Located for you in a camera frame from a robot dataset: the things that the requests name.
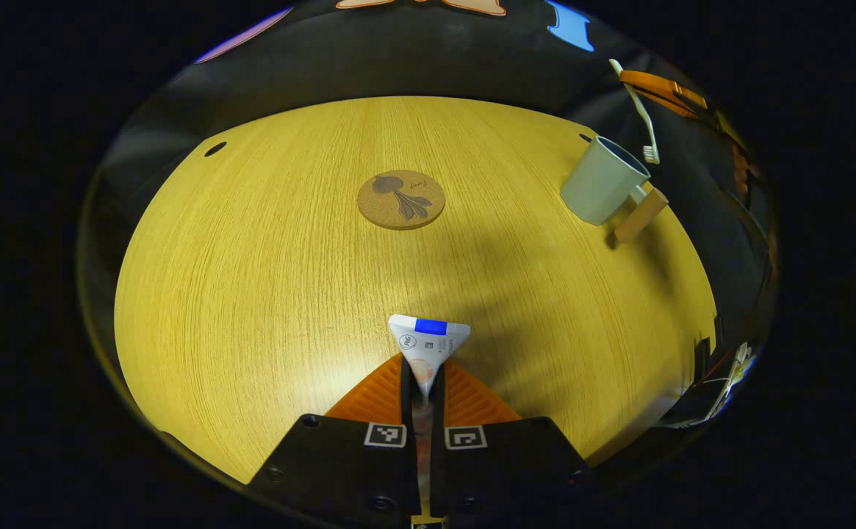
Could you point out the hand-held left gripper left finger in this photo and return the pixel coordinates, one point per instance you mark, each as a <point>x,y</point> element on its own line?
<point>339,470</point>

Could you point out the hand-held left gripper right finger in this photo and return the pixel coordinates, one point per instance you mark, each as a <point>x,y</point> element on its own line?
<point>501,470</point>

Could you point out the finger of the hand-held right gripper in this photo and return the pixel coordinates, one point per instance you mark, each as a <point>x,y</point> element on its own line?
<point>677,106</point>
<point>666,82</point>

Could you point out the pale blue toothbrush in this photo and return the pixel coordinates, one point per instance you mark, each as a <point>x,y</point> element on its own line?
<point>640,110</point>

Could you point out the pale blue cup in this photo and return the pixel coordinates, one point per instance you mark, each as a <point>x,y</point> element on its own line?
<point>596,184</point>

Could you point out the white toothpaste tube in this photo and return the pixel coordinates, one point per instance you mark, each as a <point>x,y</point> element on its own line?
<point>428,345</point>

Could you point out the round cork coaster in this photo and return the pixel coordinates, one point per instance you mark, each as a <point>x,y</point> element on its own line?
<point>401,199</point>

